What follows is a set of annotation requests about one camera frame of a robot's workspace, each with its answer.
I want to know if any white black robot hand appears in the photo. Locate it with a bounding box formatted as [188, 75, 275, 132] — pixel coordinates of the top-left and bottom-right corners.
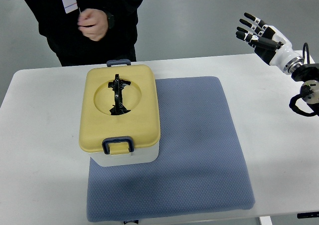
[236, 12, 305, 75]

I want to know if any person's bare hand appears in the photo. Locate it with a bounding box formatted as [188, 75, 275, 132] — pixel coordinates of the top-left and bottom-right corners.
[77, 8, 109, 41]

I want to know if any yellow box lid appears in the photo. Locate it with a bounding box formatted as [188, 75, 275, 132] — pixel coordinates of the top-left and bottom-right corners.
[79, 65, 160, 155]

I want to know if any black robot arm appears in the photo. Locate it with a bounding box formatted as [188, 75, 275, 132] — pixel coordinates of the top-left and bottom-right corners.
[289, 63, 319, 117]

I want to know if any white storage box base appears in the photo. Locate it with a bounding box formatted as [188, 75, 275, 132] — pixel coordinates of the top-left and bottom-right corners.
[88, 142, 159, 167]

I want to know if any person in black clothes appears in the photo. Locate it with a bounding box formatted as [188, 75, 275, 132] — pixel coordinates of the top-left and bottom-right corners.
[24, 0, 143, 66]

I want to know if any blue foam mat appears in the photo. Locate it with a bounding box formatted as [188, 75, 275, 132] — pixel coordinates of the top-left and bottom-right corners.
[87, 76, 255, 222]

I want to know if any black table control panel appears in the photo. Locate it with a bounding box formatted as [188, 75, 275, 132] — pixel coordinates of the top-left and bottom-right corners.
[297, 212, 319, 219]

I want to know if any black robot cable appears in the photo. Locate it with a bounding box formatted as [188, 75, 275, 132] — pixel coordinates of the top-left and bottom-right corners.
[302, 42, 311, 65]

